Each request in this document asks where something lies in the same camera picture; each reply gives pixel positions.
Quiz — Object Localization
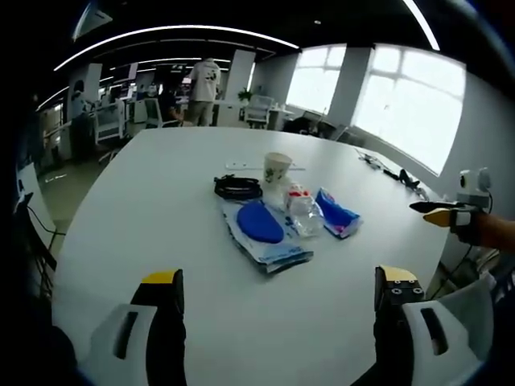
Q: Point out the white table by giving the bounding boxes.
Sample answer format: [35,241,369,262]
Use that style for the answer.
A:
[51,126,452,386]

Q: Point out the clear bag with blue pad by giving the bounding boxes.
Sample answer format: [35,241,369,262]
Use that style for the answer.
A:
[220,198,315,275]

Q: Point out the black cable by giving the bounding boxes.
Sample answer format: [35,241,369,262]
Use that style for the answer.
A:
[213,174,264,200]

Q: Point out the person's dark clothing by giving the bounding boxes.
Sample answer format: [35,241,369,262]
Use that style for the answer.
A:
[479,267,515,305]

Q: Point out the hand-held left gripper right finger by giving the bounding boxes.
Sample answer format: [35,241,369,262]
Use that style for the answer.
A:
[372,264,460,386]

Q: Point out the straight ceiling light strip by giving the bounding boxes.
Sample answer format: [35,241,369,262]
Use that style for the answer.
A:
[402,0,442,52]

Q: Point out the floral paper cup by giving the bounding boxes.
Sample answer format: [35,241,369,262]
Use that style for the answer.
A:
[262,151,293,189]

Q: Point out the clear plastic water bottle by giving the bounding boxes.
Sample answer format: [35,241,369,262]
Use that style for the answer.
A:
[282,182,325,239]

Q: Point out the thin cable on table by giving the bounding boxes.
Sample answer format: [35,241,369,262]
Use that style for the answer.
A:
[354,147,388,169]

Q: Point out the large window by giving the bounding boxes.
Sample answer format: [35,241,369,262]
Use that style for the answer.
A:
[352,47,467,177]

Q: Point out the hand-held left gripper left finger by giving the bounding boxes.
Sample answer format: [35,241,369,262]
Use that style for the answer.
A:
[90,268,188,386]

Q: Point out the curved ceiling light strip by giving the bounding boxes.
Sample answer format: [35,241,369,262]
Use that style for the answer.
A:
[53,25,303,72]

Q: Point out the blue snack packet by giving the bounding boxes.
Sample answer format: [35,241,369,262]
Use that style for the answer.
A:
[314,187,361,240]

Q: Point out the narrow window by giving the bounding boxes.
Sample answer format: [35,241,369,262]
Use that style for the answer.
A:
[284,45,348,117]

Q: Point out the white office chair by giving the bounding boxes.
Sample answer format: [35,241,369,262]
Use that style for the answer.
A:
[93,99,126,144]
[244,93,275,130]
[142,97,167,129]

